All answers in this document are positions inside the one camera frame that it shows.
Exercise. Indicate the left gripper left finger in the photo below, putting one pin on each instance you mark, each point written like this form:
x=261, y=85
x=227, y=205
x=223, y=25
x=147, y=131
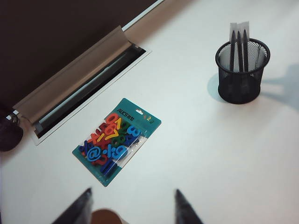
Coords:
x=79, y=210

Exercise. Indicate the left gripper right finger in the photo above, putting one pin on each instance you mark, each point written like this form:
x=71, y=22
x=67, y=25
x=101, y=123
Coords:
x=184, y=212

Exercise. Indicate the clear black gel pen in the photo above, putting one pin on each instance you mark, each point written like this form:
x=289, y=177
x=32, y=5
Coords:
x=232, y=46
x=245, y=46

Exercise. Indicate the black mesh pen holder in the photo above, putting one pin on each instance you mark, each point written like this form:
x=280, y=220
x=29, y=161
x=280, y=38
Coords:
x=238, y=91

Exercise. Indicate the beige paper cup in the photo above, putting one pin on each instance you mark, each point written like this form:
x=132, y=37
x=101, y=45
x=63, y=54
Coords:
x=104, y=217

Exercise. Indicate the teal magnet letters pack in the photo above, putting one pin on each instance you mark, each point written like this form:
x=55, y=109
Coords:
x=116, y=140

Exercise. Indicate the black mug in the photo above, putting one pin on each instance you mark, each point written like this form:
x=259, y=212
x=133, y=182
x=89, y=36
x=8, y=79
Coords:
x=8, y=137

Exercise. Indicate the white pens in holder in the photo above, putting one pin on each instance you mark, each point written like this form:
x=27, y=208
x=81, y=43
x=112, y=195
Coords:
x=239, y=46

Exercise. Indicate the brown desk partition panel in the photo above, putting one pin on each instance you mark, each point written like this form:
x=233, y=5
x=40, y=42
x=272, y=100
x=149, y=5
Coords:
x=46, y=35

